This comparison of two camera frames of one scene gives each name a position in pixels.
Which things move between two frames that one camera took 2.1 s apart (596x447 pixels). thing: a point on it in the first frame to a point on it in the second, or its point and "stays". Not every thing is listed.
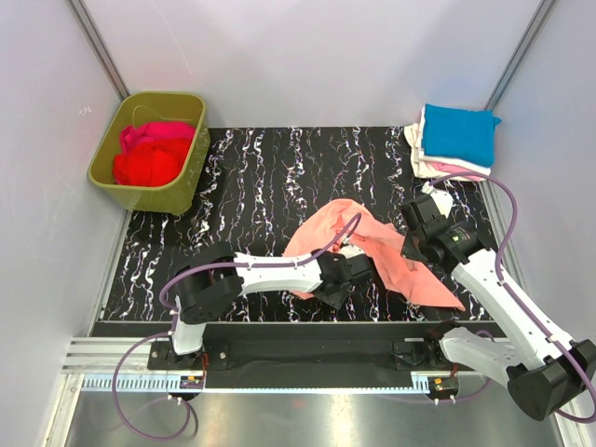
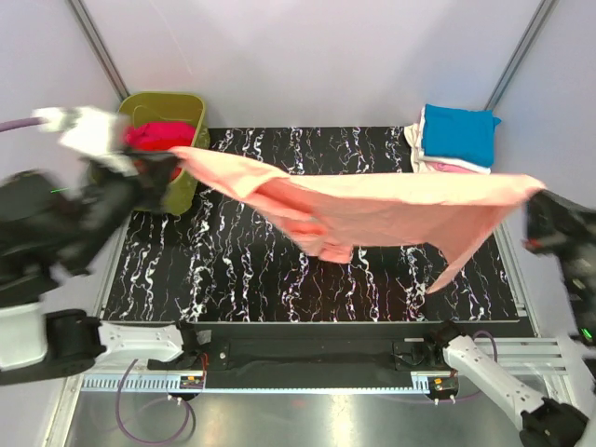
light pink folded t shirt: (444, 168) stays
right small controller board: (443, 386) stays
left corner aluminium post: (89, 28) stays
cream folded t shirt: (421, 169) stays
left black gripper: (336, 300) to (154, 173)
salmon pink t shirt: (348, 223) to (334, 215)
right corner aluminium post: (544, 9) stays
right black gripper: (407, 250) to (553, 222)
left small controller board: (191, 382) stays
